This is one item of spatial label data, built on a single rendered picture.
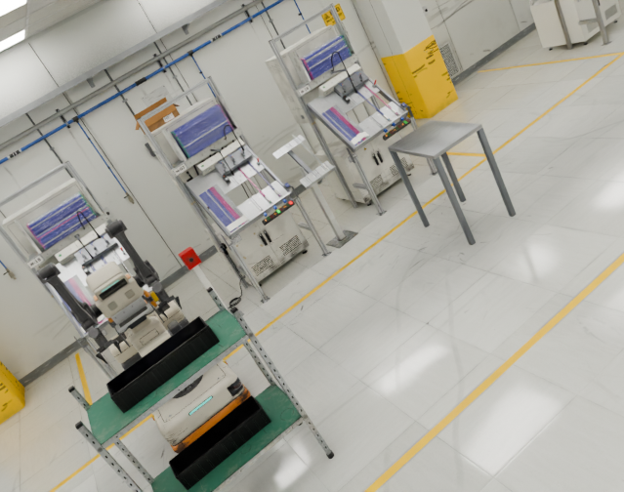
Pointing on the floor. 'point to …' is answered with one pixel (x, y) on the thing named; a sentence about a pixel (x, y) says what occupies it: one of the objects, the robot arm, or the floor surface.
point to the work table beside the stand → (415, 143)
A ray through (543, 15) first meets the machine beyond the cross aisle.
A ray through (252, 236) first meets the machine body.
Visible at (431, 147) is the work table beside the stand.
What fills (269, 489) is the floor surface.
